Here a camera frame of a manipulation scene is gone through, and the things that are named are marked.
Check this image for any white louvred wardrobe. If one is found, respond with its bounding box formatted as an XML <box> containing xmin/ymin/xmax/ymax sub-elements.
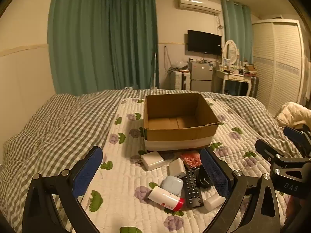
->
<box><xmin>251</xmin><ymin>19</ymin><xmax>307</xmax><ymax>113</ymax></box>

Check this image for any open cardboard box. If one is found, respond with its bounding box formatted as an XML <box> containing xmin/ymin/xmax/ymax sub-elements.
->
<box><xmin>143</xmin><ymin>93</ymin><xmax>220</xmax><ymax>152</ymax></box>

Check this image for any white air conditioner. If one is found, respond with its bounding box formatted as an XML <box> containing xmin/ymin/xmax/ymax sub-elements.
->
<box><xmin>178</xmin><ymin>0</ymin><xmax>221</xmax><ymax>15</ymax></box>

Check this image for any small silver fridge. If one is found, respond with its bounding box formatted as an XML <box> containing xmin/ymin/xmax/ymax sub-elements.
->
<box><xmin>190</xmin><ymin>62</ymin><xmax>215</xmax><ymax>93</ymax></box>

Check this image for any black remote control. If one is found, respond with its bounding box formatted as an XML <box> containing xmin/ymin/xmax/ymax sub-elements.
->
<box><xmin>182</xmin><ymin>166</ymin><xmax>204</xmax><ymax>208</ymax></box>

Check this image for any cream puffer jacket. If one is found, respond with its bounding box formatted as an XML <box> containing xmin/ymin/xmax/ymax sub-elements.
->
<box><xmin>276</xmin><ymin>102</ymin><xmax>311</xmax><ymax>128</ymax></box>

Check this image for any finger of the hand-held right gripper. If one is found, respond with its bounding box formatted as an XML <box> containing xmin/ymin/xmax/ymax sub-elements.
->
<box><xmin>255</xmin><ymin>139</ymin><xmax>286</xmax><ymax>163</ymax></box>
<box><xmin>283</xmin><ymin>126</ymin><xmax>311</xmax><ymax>157</ymax></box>

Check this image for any white dressing table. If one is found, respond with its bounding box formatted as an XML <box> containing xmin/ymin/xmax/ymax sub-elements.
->
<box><xmin>214</xmin><ymin>68</ymin><xmax>253</xmax><ymax>97</ymax></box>

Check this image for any white suitcase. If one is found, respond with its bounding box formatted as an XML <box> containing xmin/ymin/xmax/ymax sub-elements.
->
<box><xmin>174</xmin><ymin>70</ymin><xmax>191</xmax><ymax>90</ymax></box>

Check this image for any white floral quilted mat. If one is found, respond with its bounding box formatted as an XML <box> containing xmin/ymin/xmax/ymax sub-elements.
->
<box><xmin>80</xmin><ymin>97</ymin><xmax>289</xmax><ymax>233</ymax></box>

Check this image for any narrow light green curtain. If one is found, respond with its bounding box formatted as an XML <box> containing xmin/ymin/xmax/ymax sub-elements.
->
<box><xmin>222</xmin><ymin>0</ymin><xmax>253</xmax><ymax>65</ymax></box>

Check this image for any large white power adapter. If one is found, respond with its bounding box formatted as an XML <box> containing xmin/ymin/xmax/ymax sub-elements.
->
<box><xmin>141</xmin><ymin>152</ymin><xmax>165</xmax><ymax>171</ymax></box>

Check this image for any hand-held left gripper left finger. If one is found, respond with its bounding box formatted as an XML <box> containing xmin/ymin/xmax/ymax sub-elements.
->
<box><xmin>22</xmin><ymin>146</ymin><xmax>104</xmax><ymax>233</ymax></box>

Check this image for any light blue earbuds case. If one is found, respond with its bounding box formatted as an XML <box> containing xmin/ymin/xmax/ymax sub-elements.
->
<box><xmin>162</xmin><ymin>175</ymin><xmax>183</xmax><ymax>196</ymax></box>

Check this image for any white standing fan pole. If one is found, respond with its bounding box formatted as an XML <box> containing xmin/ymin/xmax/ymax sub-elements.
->
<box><xmin>152</xmin><ymin>51</ymin><xmax>159</xmax><ymax>89</ymax></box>

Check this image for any small white plastic container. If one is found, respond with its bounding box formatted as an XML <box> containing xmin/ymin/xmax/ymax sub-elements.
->
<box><xmin>204</xmin><ymin>193</ymin><xmax>226</xmax><ymax>211</ymax></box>

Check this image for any wide green curtain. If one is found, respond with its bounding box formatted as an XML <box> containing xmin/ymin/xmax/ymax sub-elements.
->
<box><xmin>48</xmin><ymin>0</ymin><xmax>111</xmax><ymax>95</ymax></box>
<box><xmin>108</xmin><ymin>0</ymin><xmax>159</xmax><ymax>90</ymax></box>

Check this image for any red patterned packet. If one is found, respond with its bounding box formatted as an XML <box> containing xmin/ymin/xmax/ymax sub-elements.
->
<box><xmin>180</xmin><ymin>152</ymin><xmax>202</xmax><ymax>169</ymax></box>

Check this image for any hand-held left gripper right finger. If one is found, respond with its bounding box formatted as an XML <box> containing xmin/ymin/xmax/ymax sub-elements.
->
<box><xmin>200</xmin><ymin>148</ymin><xmax>282</xmax><ymax>233</ymax></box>

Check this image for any white bottle with red cap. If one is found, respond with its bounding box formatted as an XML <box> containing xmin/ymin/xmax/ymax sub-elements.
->
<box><xmin>148</xmin><ymin>186</ymin><xmax>185</xmax><ymax>211</ymax></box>

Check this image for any small white charger block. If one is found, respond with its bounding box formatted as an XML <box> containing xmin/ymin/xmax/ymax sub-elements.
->
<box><xmin>169</xmin><ymin>158</ymin><xmax>187</xmax><ymax>178</ymax></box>

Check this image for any black wall television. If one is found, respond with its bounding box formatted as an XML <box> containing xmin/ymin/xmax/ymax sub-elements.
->
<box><xmin>188</xmin><ymin>30</ymin><xmax>222</xmax><ymax>55</ymax></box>

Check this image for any small black box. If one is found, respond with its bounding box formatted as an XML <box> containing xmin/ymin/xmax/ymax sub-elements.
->
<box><xmin>198</xmin><ymin>166</ymin><xmax>214</xmax><ymax>188</ymax></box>

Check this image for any white oval mirror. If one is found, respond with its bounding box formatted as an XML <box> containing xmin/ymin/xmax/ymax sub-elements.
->
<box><xmin>223</xmin><ymin>40</ymin><xmax>240</xmax><ymax>66</ymax></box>

